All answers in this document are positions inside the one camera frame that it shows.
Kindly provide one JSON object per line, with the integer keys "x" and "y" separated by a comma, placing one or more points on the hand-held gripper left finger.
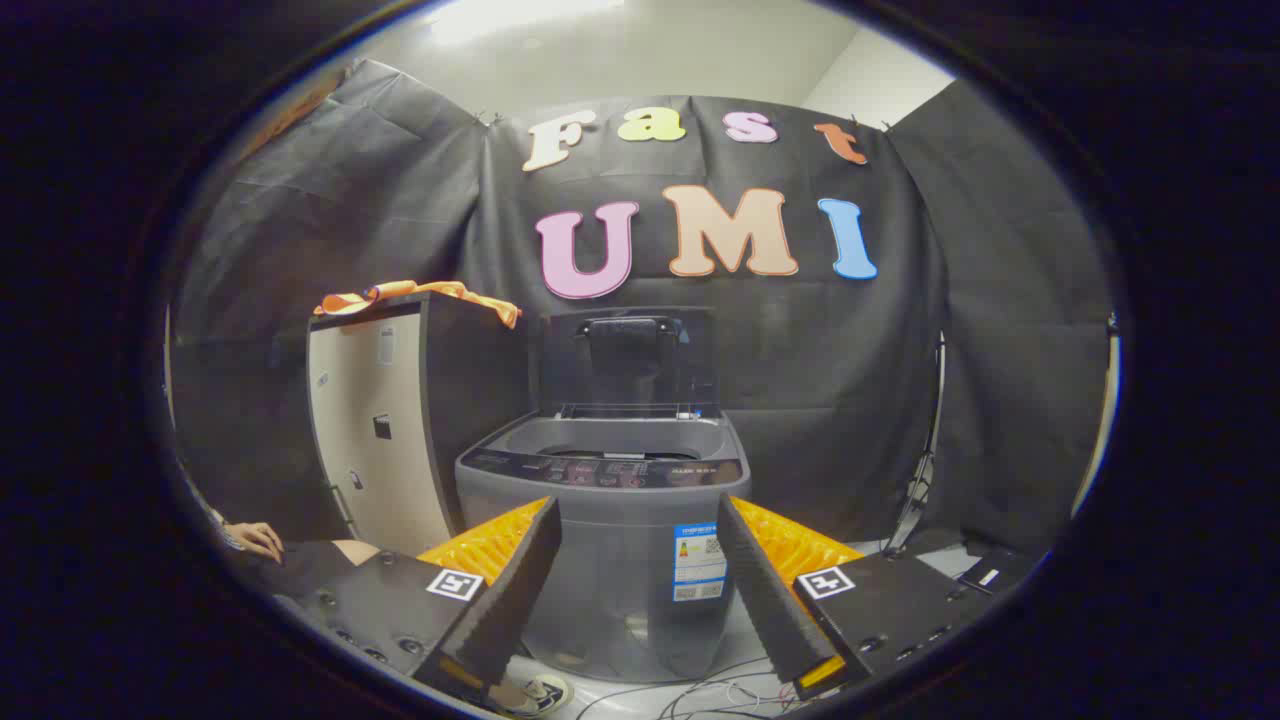
{"x": 500, "y": 600}

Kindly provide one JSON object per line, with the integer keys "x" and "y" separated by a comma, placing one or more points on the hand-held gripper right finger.
{"x": 770, "y": 600}

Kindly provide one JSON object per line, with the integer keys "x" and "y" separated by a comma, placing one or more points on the grey washing machine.
{"x": 620, "y": 590}

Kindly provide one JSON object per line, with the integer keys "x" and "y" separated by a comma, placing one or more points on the orange garment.
{"x": 400, "y": 291}

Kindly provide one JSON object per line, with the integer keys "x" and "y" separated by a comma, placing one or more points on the black and white shoe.
{"x": 540, "y": 692}

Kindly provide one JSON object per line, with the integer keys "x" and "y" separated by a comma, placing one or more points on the black tripod stand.
{"x": 918, "y": 480}

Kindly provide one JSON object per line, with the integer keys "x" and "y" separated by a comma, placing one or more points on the person's leg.
{"x": 310, "y": 567}

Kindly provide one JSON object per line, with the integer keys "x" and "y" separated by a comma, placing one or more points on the beige cabinet with dark sides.
{"x": 380, "y": 440}

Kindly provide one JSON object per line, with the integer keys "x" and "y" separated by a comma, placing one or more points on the small black box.
{"x": 1000, "y": 570}

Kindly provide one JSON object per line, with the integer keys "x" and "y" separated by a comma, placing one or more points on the black backdrop cloth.
{"x": 800, "y": 350}

